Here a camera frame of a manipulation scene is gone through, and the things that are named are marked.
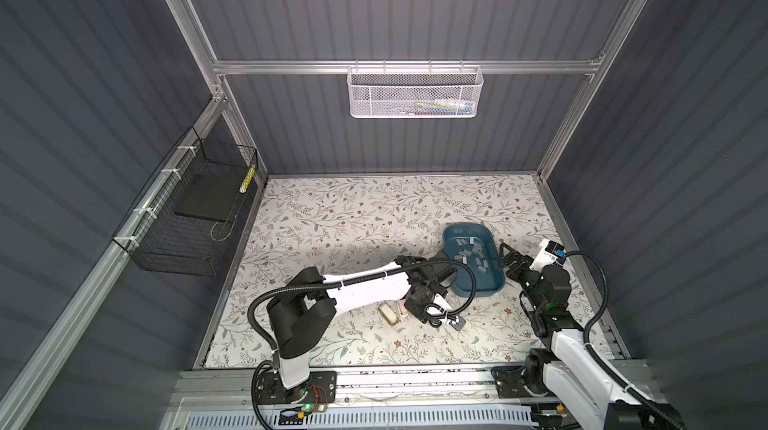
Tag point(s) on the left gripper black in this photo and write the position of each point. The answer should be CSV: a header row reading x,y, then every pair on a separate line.
x,y
418,310

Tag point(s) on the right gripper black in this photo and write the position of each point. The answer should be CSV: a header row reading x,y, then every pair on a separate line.
x,y
516,257

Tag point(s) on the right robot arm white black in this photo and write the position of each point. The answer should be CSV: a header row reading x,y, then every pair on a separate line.
x,y
568,364

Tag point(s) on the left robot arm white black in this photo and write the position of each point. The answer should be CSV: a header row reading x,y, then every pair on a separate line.
x,y
294,318

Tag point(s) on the teal plastic tray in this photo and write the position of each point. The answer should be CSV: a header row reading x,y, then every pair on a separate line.
x,y
487,284

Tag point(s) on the staple strips in tray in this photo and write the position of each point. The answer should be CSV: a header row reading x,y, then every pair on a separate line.
x,y
471,252

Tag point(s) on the floral patterned table mat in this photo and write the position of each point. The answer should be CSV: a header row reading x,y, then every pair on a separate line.
x,y
346,225

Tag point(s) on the pens in white basket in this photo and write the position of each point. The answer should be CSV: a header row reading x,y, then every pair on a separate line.
x,y
441,107

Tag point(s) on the yellow marker pen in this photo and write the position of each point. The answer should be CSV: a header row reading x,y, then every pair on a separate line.
x,y
247,179

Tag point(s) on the black foam pad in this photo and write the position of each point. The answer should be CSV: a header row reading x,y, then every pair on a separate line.
x,y
210,198

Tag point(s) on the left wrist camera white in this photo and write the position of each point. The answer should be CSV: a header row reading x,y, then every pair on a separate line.
x,y
442,318

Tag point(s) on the white wire mesh basket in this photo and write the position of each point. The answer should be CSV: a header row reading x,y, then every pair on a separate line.
x,y
380,91

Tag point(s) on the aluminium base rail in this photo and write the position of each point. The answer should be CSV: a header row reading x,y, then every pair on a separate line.
x,y
405,385

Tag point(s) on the black wire basket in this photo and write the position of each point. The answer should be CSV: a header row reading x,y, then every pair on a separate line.
x,y
191,218

